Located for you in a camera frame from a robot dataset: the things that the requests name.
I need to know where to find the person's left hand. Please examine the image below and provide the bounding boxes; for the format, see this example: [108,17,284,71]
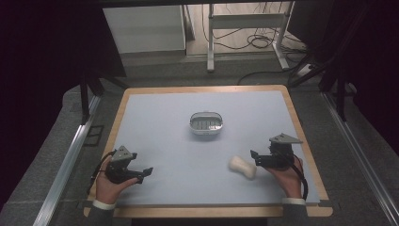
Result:
[94,155,139,205]

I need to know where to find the white cabinet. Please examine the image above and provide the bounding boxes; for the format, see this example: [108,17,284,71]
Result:
[102,4,187,55]

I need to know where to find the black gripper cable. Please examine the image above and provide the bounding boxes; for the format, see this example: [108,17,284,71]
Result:
[86,150,118,196]
[281,152,310,201]

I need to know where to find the black stand leg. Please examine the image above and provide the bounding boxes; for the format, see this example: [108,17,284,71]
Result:
[78,73,106,126]

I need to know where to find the white soap bar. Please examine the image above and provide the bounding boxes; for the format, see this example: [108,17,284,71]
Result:
[228,154,258,181]

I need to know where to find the aluminium rail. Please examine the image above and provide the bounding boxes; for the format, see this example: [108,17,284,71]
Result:
[322,91,399,226]
[32,94,103,226]

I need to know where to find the white soap dish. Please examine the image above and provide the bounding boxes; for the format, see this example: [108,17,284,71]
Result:
[188,110,224,137]

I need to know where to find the white power strip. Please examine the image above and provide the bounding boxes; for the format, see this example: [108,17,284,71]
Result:
[295,63,315,78]

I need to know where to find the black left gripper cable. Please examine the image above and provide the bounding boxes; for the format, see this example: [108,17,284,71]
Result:
[86,150,118,196]

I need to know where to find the light blue table mat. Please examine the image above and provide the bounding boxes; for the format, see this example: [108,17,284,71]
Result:
[114,90,322,207]

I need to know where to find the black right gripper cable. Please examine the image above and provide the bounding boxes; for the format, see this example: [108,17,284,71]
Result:
[281,152,310,201]

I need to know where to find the black floor cables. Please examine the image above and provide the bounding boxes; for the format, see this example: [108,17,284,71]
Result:
[200,3,311,87]

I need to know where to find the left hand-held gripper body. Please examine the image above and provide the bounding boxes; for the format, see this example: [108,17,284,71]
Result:
[104,144,139,185]

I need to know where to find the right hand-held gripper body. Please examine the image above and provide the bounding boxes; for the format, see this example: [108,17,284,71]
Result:
[259,132,304,172]

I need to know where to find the person's right hand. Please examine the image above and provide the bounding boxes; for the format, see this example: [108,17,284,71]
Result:
[264,155,304,200]

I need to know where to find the white metal stand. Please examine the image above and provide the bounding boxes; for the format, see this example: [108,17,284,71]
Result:
[206,2,296,73]

